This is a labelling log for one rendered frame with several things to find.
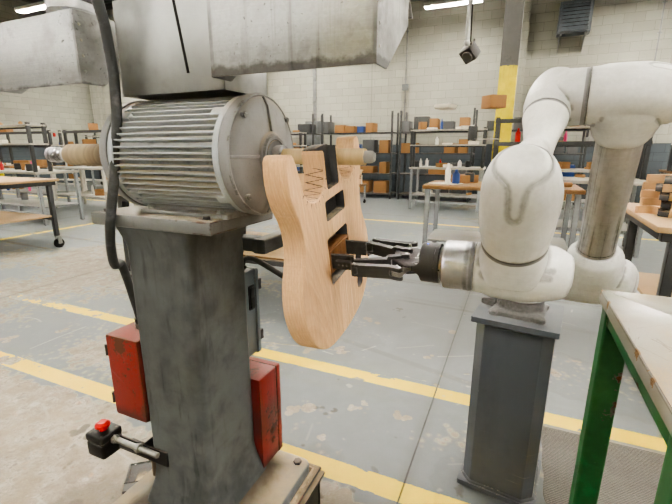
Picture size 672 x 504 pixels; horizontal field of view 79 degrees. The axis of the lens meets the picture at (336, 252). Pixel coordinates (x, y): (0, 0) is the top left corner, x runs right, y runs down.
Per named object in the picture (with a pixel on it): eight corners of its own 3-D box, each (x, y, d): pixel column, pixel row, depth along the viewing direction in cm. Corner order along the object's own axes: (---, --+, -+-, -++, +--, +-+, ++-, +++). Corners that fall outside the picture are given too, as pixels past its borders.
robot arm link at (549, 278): (477, 262, 80) (478, 214, 71) (567, 270, 74) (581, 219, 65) (471, 307, 74) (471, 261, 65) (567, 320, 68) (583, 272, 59)
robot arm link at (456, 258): (475, 278, 79) (444, 274, 81) (478, 234, 75) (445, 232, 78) (470, 300, 71) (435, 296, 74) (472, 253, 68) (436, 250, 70)
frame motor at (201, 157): (98, 213, 94) (81, 95, 88) (183, 200, 118) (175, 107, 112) (243, 226, 78) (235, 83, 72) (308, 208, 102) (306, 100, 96)
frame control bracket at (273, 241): (252, 253, 106) (251, 238, 105) (289, 239, 123) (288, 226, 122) (265, 254, 104) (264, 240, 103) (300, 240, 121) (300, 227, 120)
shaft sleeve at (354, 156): (285, 145, 85) (290, 158, 88) (279, 154, 84) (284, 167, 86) (366, 145, 78) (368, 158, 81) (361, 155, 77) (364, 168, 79)
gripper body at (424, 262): (437, 291, 74) (388, 285, 77) (445, 271, 81) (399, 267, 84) (438, 253, 71) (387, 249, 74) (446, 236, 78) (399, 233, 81)
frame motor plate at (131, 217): (91, 224, 97) (89, 208, 96) (168, 210, 118) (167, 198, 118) (210, 236, 83) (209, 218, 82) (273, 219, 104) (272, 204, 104)
